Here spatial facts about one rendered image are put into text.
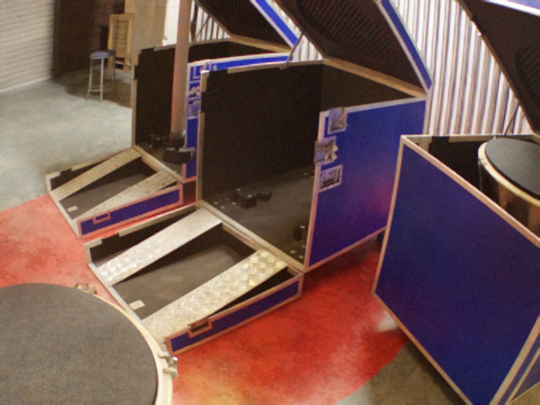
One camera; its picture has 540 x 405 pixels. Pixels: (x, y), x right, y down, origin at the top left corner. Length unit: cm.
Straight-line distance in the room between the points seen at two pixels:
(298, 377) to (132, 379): 123
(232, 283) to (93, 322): 139
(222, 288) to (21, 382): 161
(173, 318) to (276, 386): 61
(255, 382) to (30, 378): 127
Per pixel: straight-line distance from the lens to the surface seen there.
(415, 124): 291
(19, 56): 755
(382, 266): 234
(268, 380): 217
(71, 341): 118
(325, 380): 219
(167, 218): 301
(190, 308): 243
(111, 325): 121
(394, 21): 253
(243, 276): 254
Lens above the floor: 160
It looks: 27 degrees down
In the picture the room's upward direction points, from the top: 4 degrees clockwise
